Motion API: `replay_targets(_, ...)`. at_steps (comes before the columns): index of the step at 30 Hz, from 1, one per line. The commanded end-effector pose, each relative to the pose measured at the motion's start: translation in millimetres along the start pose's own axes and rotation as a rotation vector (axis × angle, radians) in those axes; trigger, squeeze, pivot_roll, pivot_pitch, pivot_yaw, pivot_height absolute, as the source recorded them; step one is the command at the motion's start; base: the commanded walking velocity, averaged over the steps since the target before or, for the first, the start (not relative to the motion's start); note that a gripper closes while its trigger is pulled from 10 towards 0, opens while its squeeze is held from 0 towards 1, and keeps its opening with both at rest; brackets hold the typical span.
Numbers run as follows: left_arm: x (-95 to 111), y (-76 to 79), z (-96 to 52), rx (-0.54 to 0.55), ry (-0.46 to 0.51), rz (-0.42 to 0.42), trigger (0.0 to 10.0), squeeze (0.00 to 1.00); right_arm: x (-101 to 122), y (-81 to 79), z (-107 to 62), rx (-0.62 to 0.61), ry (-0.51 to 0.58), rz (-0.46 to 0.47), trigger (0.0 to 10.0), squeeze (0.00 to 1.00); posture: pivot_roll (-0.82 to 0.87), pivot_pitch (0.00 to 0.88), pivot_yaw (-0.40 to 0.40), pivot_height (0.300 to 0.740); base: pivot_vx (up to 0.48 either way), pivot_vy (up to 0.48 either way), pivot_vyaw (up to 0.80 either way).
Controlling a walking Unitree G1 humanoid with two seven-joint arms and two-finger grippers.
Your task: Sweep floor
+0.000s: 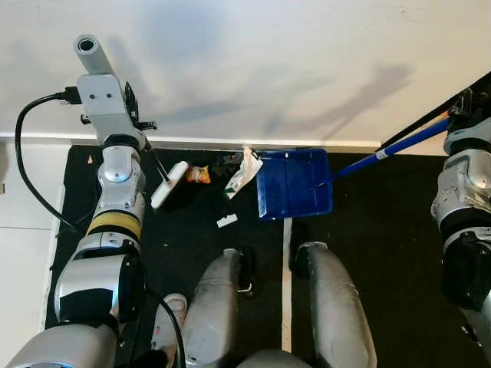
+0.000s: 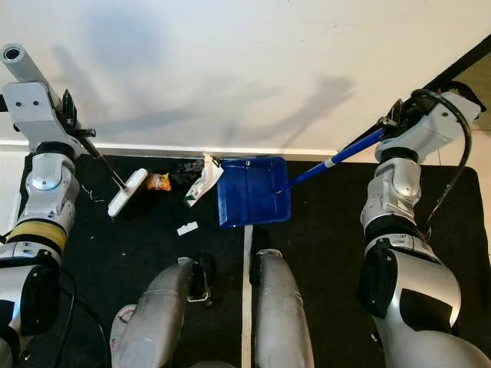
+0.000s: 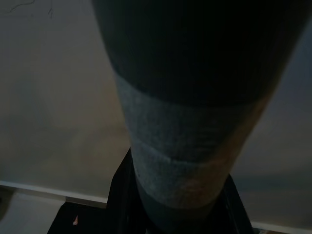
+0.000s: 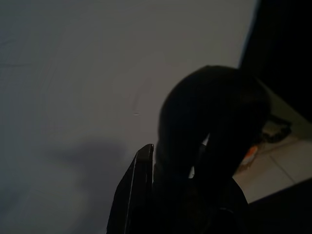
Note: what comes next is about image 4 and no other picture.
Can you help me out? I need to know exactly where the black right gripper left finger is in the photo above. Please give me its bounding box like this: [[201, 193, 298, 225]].
[[106, 143, 155, 234]]

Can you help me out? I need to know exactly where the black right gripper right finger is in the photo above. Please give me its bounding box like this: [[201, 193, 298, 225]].
[[191, 133, 253, 234]]

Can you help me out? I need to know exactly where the blue long-handled dustpan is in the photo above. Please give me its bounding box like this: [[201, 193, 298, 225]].
[[156, 65, 272, 186]]

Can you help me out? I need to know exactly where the black floor mat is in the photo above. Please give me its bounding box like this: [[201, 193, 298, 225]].
[[248, 179, 312, 234]]

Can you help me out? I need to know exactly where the cardboard box with orange label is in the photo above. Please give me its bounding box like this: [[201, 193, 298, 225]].
[[241, 144, 259, 169]]

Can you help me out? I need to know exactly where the black cabinet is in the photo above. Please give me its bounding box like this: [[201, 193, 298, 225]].
[[240, 0, 312, 119]]

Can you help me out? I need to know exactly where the black cable drag chain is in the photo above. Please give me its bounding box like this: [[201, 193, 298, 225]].
[[262, 116, 292, 143]]

